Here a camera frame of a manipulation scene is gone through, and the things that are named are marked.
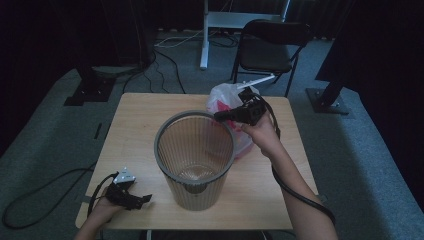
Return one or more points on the black folding chair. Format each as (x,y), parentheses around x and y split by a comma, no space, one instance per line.
(265,55)

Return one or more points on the black stand with square base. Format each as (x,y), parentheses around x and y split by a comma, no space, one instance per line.
(91,91)

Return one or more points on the small black floor object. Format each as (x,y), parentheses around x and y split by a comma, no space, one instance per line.
(98,130)

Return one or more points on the beige ribbed trash bin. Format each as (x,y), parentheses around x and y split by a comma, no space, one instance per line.
(196,200)

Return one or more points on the person's left hand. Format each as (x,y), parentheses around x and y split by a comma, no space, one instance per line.
(103,210)

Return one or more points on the translucent plastic bag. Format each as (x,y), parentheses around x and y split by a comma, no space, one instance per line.
(221,96)

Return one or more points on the person's right hand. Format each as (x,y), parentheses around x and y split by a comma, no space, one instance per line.
(265,136)

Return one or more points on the black stand with slanted pole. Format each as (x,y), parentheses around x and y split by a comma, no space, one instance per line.
(328,100)

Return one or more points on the white metal desk frame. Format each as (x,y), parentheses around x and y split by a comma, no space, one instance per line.
(233,19)

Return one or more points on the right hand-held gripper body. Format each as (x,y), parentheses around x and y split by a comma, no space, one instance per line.
(251,111)

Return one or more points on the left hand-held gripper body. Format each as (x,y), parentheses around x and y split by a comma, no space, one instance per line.
(121,195)

